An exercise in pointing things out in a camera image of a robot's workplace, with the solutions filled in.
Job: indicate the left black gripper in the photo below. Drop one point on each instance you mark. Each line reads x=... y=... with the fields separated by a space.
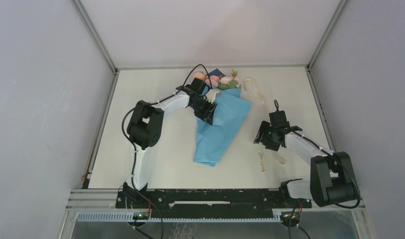
x=207 y=115

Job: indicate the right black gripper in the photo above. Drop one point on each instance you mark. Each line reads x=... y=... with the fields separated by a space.
x=264 y=126

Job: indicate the blue wrapping paper sheet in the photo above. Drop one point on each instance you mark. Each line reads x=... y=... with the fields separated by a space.
x=212 y=141

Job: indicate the pale pink fake flower stem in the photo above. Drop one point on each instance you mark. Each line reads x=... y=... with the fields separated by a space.
x=229 y=80

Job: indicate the cream ribbon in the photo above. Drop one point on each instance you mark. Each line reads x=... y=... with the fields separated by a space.
x=252 y=87

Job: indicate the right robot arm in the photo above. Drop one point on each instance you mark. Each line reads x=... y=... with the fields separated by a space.
x=331 y=180

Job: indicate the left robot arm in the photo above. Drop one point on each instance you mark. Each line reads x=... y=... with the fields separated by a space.
x=144 y=128

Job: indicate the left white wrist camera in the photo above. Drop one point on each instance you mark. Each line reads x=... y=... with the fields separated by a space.
x=212 y=94

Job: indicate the white cable duct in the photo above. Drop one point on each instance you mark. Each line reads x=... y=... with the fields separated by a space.
x=106 y=216

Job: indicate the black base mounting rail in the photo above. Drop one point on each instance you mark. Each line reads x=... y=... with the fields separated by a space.
x=198 y=203

